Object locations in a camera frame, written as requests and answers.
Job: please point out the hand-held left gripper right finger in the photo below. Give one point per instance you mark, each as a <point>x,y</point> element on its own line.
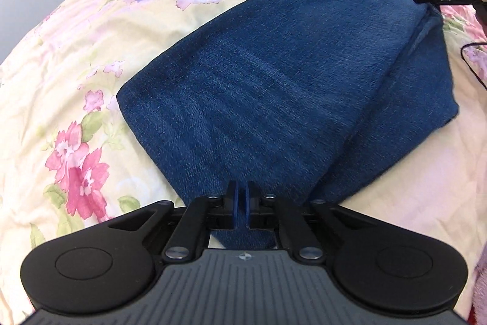
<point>247,203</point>

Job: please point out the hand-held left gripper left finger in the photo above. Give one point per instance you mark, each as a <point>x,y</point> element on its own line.
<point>237,203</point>

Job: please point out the blue denim pants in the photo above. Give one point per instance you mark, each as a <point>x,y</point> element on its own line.
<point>289,81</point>

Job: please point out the purple fuzzy blanket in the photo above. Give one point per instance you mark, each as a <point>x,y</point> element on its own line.
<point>481,287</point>

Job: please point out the floral bed quilt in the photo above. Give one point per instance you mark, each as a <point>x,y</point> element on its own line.
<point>76,81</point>

